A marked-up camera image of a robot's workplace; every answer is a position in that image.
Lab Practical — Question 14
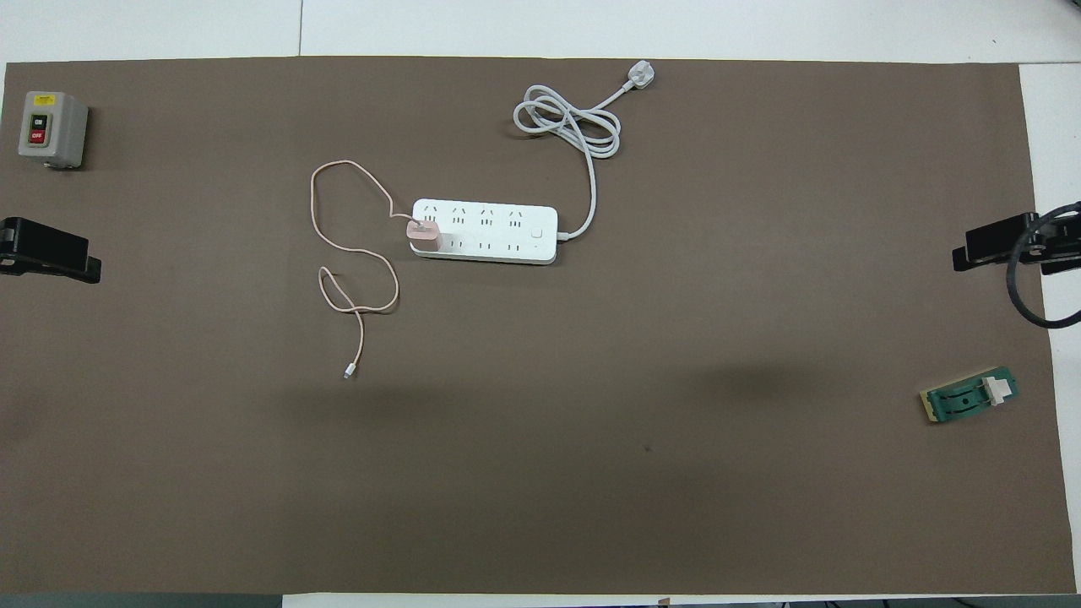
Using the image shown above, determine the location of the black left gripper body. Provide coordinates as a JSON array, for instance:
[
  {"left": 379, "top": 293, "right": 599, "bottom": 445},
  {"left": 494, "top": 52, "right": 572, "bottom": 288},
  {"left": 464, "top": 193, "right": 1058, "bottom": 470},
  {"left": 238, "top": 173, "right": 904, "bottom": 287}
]
[{"left": 0, "top": 217, "right": 90, "bottom": 278}]

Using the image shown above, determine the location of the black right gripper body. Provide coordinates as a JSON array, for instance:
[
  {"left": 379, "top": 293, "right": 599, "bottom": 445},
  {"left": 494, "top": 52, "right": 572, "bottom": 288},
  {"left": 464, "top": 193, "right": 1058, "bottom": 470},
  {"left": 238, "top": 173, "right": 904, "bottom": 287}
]
[{"left": 967, "top": 213, "right": 1081, "bottom": 275}]

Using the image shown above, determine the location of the brown table mat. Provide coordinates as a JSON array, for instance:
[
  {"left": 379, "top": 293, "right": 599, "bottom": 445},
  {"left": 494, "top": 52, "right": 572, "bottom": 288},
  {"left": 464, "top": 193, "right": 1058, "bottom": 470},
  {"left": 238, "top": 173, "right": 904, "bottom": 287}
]
[{"left": 0, "top": 56, "right": 1078, "bottom": 596}]

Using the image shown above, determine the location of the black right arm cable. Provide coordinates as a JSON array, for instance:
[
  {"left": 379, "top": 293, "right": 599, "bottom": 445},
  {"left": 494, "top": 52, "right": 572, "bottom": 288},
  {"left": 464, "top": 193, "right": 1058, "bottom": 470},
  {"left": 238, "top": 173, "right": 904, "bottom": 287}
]
[{"left": 1005, "top": 203, "right": 1081, "bottom": 328}]

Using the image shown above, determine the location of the pink charging cable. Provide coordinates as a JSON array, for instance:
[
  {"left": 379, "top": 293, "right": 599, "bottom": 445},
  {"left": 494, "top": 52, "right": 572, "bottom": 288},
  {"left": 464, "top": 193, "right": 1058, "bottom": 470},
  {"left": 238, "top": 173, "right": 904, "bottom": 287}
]
[{"left": 310, "top": 160, "right": 415, "bottom": 379}]

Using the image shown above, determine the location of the grey on-off switch box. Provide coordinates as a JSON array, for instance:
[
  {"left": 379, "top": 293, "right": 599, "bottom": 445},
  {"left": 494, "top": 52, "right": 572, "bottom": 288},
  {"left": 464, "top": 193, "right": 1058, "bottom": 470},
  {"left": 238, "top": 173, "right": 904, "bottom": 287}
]
[{"left": 18, "top": 90, "right": 90, "bottom": 171}]

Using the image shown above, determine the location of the white power strip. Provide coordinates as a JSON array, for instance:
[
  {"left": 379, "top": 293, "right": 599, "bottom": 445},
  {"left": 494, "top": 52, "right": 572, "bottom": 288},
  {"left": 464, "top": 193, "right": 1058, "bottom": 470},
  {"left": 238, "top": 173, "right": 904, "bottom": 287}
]
[{"left": 410, "top": 198, "right": 559, "bottom": 266}]

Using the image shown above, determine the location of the green knife switch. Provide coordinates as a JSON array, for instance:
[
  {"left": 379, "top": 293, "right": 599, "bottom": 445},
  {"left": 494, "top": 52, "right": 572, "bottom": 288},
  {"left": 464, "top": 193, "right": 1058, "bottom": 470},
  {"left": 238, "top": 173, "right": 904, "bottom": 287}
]
[{"left": 920, "top": 366, "right": 1019, "bottom": 424}]

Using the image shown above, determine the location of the white power cord with plug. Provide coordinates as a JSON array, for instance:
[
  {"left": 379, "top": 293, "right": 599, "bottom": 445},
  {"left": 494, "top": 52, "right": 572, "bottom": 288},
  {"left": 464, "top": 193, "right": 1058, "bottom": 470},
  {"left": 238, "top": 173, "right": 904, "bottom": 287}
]
[{"left": 513, "top": 60, "right": 657, "bottom": 242}]

